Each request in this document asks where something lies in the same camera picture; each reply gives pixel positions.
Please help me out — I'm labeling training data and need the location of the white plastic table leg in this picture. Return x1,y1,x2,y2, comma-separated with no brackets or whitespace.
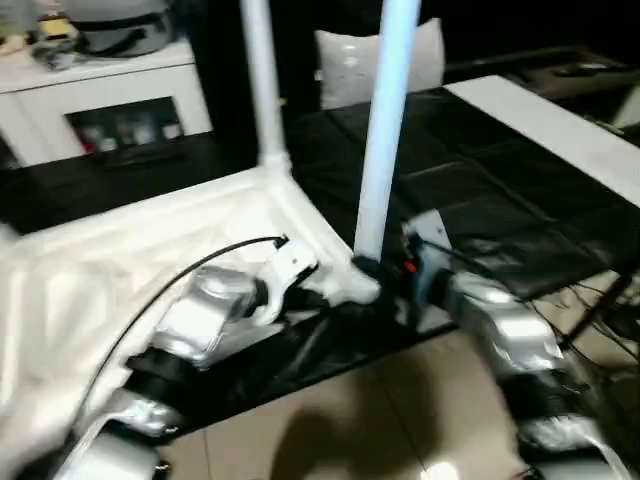
240,0,294,173
352,0,422,266

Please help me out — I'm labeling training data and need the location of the white plastic table top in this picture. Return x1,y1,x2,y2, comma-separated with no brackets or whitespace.
0,160,383,471

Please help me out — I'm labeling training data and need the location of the black floor stand leg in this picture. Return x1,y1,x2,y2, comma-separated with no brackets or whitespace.
560,270,640,351

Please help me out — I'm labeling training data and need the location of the grey pillow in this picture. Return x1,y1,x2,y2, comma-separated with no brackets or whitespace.
314,17,445,111

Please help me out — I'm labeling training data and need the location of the white flat board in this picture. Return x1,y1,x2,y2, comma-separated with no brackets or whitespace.
444,75,640,206

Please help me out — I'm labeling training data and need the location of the black cabinet with yellow label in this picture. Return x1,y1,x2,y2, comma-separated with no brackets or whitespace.
178,0,331,151

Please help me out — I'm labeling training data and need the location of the white sideboard cabinet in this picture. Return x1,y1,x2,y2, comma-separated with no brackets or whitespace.
0,38,214,169

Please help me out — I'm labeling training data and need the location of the colourful clutter bundle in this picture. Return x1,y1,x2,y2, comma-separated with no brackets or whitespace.
0,0,86,66

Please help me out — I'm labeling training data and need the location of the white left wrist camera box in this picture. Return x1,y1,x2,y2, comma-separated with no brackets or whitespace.
255,238,321,321

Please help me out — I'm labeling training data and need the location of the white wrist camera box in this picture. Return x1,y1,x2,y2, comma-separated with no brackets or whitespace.
400,208,453,259
255,238,321,321

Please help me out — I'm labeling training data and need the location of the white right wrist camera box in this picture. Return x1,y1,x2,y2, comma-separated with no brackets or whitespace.
400,208,453,259

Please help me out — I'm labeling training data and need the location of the grey bag with black strap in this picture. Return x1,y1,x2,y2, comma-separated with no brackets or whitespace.
65,0,176,57

